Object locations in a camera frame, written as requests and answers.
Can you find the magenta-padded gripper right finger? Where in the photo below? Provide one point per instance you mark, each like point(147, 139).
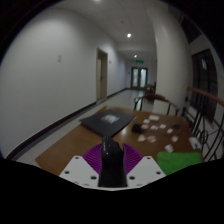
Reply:
point(146, 170)

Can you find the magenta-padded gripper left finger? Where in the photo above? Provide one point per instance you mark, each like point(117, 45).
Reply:
point(77, 170)

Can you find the black mouse pad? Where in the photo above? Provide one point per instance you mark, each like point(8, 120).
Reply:
point(106, 121)

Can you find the small white tag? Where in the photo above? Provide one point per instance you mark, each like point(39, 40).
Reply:
point(169, 148)

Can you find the green cloth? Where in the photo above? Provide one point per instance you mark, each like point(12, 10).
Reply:
point(178, 161)

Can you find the small black box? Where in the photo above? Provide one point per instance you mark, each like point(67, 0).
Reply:
point(136, 128)

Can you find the beige card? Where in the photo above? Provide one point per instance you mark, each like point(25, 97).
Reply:
point(154, 117)

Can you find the wooden armchair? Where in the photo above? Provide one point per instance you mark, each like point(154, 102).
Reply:
point(156, 98)

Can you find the metal railing with wooden handrail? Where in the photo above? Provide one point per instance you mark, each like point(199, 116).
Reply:
point(203, 116)

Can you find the glass double door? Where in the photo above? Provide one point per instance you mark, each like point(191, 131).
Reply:
point(139, 77)

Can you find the side doorway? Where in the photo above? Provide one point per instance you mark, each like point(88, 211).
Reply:
point(101, 75)

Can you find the dark window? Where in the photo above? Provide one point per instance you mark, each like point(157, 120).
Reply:
point(204, 83)

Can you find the green exit sign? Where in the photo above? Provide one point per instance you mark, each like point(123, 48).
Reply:
point(139, 62)

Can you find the ceiling lights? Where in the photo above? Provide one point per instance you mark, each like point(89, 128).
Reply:
point(129, 35)

